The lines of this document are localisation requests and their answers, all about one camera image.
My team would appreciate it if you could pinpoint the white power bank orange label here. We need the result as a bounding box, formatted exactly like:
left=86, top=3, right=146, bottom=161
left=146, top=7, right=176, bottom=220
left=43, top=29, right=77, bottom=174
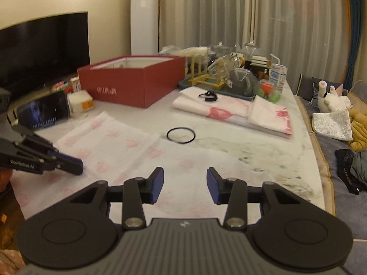
left=67, top=90, right=95, bottom=112

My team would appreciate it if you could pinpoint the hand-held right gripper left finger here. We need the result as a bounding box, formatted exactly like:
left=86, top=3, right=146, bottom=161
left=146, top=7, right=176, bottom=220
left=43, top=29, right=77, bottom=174
left=70, top=166, right=165, bottom=230

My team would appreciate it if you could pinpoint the large folded pink-print cloth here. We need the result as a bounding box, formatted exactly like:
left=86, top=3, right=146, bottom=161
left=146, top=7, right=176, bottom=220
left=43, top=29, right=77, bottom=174
left=172, top=87, right=259, bottom=125

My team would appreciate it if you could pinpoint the yellow plush cat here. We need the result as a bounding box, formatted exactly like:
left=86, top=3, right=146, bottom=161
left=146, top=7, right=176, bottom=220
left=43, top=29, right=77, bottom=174
left=345, top=109, right=367, bottom=151

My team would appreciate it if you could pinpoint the grey towel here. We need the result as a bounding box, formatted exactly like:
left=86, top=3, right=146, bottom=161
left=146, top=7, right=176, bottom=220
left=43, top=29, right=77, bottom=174
left=312, top=110, right=353, bottom=141

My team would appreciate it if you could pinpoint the smartphone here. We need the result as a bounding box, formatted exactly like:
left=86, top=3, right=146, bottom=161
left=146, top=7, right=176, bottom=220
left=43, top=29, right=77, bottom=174
left=7, top=90, right=71, bottom=129

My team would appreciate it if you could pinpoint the milk carton with straw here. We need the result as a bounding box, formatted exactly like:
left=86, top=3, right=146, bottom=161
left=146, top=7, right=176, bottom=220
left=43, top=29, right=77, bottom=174
left=270, top=54, right=288, bottom=88

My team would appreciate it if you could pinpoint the grey-blue drying tray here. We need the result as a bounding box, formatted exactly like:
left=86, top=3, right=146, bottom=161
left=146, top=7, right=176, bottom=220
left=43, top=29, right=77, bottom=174
left=178, top=76, right=259, bottom=102

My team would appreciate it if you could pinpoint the black garment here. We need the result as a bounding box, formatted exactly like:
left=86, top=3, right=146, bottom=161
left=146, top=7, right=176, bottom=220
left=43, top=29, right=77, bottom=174
left=335, top=148, right=362, bottom=195

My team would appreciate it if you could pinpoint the sheer white curtain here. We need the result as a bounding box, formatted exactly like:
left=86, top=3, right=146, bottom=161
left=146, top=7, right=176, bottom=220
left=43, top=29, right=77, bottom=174
left=159, top=0, right=352, bottom=92

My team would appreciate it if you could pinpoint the white tower air conditioner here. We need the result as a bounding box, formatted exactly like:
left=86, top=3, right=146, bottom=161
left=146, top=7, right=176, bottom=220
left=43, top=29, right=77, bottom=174
left=130, top=0, right=159, bottom=55

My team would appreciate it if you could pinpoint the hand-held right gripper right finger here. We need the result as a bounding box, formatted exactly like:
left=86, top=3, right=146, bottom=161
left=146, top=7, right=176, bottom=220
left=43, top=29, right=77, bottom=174
left=206, top=167, right=300, bottom=231

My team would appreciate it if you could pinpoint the black hair tie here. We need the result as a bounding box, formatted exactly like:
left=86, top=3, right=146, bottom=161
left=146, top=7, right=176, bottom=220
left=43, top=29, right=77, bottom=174
left=198, top=91, right=217, bottom=103

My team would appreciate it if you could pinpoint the glass jar with lid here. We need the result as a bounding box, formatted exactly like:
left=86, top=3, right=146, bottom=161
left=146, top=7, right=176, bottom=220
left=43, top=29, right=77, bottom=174
left=209, top=41, right=233, bottom=61

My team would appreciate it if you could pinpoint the white plush cat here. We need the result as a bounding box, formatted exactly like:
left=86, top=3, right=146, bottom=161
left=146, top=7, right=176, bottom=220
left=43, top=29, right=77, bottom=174
left=317, top=80, right=352, bottom=113

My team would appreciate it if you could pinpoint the grey garment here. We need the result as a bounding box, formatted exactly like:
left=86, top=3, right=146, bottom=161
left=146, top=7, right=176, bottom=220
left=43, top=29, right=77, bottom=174
left=351, top=152, right=367, bottom=184

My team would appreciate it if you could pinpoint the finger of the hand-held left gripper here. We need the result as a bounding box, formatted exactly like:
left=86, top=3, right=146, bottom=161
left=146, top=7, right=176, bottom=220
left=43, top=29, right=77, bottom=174
left=42, top=158, right=83, bottom=176
left=12, top=125, right=84, bottom=168

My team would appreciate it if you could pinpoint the red cardboard box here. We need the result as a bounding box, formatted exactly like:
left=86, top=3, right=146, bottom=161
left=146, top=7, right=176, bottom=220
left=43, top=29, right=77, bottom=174
left=77, top=55, right=187, bottom=109

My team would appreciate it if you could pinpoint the clear plastic bag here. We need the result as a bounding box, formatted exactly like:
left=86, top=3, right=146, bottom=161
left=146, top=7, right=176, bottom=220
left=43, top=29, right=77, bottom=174
left=159, top=45, right=213, bottom=61

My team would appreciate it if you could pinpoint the orange toy in clear box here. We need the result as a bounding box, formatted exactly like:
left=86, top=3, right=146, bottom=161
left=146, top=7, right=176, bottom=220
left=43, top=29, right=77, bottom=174
left=258, top=80, right=283, bottom=103

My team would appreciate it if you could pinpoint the black television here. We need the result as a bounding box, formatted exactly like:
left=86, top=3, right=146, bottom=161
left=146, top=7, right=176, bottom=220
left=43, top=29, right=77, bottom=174
left=0, top=12, right=91, bottom=92

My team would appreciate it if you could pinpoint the white pink-printed shopping bag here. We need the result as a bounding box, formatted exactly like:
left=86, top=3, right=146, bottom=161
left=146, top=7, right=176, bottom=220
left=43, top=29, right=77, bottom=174
left=10, top=110, right=259, bottom=227

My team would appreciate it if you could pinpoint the black rubber ring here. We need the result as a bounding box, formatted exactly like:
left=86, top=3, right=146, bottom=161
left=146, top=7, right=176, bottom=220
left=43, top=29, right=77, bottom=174
left=167, top=127, right=196, bottom=144

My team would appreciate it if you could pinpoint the small folded pink-print cloth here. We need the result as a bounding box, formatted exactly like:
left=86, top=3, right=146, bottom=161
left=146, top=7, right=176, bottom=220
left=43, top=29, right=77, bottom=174
left=248, top=95, right=293, bottom=139

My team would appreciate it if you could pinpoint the blue curtain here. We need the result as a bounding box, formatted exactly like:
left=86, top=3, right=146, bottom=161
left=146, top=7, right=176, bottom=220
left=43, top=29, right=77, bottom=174
left=342, top=0, right=367, bottom=91

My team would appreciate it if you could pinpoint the glass teapot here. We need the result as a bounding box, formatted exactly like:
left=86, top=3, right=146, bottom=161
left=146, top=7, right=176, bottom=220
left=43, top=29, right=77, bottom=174
left=240, top=41, right=267, bottom=63

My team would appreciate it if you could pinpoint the wooden cup rack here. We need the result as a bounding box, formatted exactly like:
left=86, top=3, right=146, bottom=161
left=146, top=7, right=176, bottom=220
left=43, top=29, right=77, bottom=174
left=186, top=54, right=230, bottom=90

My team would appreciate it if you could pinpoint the black striped white mug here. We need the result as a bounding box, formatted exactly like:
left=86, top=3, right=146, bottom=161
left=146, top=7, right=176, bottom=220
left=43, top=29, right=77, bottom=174
left=251, top=56, right=271, bottom=69

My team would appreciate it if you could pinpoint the smoky glass pitcher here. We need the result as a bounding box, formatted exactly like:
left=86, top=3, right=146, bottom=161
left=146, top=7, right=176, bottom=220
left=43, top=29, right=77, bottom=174
left=229, top=69, right=260, bottom=98

